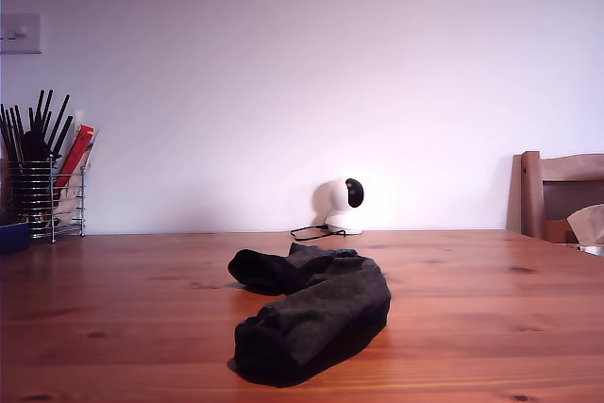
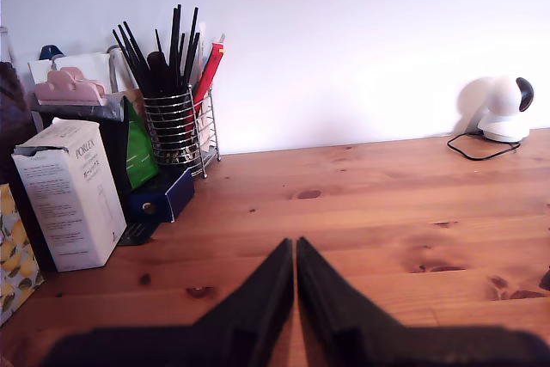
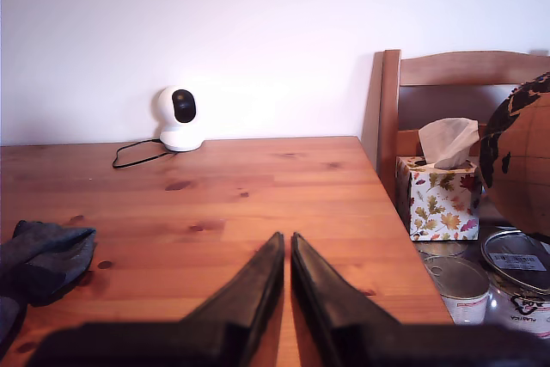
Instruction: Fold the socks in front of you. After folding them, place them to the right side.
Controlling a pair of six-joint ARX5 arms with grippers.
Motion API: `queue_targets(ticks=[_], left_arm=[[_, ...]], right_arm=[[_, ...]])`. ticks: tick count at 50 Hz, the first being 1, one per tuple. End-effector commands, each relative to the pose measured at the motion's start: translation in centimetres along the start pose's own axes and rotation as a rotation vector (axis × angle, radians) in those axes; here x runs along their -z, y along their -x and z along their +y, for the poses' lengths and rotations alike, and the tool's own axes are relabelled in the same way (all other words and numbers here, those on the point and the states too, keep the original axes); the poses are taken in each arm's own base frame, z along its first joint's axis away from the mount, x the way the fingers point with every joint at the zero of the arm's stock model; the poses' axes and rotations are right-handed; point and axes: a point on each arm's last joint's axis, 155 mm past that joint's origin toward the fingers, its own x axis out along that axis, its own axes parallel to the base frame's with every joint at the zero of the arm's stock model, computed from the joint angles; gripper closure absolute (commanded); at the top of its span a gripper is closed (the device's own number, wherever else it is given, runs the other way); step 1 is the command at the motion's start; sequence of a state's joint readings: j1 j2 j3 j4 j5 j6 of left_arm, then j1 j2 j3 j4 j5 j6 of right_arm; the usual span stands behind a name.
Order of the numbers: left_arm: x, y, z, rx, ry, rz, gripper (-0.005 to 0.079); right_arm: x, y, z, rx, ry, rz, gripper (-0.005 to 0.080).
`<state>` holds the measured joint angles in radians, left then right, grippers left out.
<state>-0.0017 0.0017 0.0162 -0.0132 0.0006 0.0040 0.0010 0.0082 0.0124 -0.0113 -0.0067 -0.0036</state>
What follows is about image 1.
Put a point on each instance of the grey sock dark cuff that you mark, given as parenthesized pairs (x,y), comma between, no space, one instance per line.
(321,323)
(259,266)

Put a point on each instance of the red package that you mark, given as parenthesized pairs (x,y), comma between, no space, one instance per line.
(75,153)

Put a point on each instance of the wooden chair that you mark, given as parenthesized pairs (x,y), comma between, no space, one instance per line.
(531,195)

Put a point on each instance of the black chopstick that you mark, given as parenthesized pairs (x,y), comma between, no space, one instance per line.
(60,117)
(46,110)
(20,131)
(63,136)
(37,108)
(6,131)

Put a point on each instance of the brown cardboard box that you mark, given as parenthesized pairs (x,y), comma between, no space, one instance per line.
(557,230)

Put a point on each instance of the white tissue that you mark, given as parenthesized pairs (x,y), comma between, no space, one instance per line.
(590,223)

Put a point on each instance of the blue box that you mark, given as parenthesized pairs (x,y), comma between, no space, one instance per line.
(14,238)

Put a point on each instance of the patterned tissue box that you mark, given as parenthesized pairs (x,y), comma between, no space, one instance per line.
(592,249)

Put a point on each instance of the white round security camera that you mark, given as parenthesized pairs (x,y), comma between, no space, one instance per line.
(337,205)

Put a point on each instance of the white light switch plate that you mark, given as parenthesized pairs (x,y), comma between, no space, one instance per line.
(23,39)

